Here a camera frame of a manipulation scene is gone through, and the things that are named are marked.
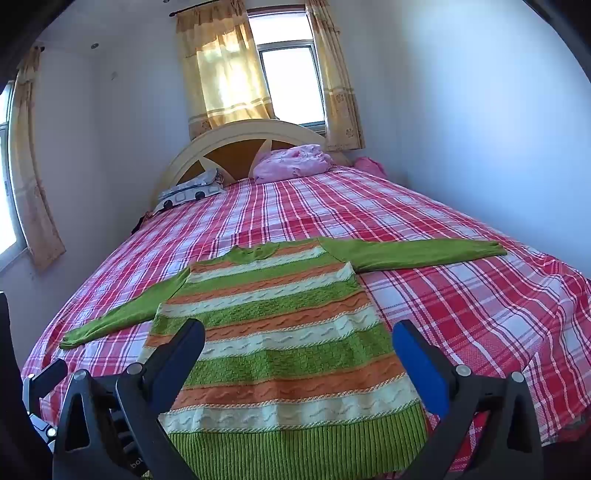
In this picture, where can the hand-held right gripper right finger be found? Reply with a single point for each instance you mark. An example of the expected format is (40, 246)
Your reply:
(420, 364)

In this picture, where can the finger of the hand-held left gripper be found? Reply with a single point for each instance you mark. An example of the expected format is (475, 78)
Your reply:
(46, 376)

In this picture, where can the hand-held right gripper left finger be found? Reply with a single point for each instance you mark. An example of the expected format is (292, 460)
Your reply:
(178, 355)

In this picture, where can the green orange striped knit sweater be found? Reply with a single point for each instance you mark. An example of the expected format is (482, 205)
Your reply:
(286, 360)

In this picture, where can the red plaid bed sheet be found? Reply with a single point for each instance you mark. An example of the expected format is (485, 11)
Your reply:
(461, 300)

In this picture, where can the bright side window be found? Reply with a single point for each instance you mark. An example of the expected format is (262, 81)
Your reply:
(7, 221)

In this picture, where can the yellow side window curtain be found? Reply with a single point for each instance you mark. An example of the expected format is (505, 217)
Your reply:
(32, 184)

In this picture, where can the cream wooden bed headboard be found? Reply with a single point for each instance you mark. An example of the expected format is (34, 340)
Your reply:
(231, 157)

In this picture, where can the small pink cloth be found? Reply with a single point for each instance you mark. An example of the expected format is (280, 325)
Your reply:
(369, 165)

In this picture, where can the wide yellow window curtain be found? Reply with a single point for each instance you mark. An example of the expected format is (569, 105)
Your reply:
(221, 69)

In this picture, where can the white framed window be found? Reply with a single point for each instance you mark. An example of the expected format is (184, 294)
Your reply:
(286, 78)

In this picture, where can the dark curtain rod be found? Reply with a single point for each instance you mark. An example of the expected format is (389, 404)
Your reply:
(184, 11)

